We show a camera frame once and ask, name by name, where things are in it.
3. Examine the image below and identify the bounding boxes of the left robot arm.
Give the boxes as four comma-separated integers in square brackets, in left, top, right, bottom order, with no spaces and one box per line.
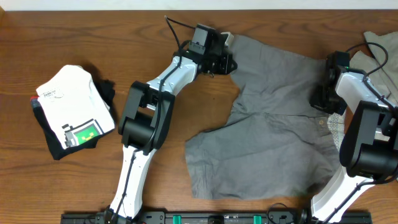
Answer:
[103,24,238,223]

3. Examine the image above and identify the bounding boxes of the beige khaki garment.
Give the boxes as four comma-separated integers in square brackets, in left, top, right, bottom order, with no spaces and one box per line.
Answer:
[349,30,398,105]

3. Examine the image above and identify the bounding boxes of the grey shorts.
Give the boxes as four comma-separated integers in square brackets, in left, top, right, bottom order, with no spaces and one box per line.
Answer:
[185,35,340,200]

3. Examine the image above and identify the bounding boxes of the folded white printed t-shirt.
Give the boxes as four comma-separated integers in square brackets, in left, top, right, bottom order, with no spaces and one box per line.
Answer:
[36,65,115,150]

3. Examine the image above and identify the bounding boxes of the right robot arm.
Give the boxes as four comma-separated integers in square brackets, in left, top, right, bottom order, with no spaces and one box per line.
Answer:
[300,51,397,223]

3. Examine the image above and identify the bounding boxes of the folded black garment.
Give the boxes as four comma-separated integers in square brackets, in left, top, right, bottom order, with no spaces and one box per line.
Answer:
[30,80,115,160]

